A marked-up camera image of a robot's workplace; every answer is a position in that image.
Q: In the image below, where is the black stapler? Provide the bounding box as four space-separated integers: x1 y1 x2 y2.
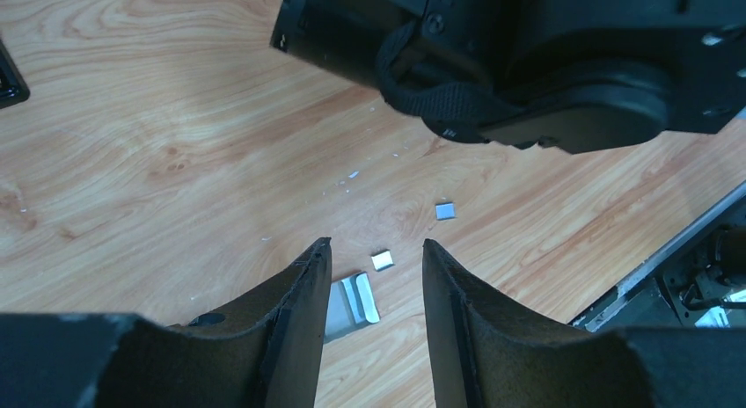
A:
0 43 30 109

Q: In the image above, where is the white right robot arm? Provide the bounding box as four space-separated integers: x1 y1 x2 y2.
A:
270 0 745 154

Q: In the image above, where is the small staple strip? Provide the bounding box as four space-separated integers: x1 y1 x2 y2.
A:
435 202 456 221
371 250 395 272

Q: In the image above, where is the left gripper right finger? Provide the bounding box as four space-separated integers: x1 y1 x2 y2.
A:
422 239 745 407

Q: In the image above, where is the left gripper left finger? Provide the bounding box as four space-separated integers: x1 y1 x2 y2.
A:
1 237 332 407

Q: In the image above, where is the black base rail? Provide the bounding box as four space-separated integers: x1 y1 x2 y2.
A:
570 184 745 332

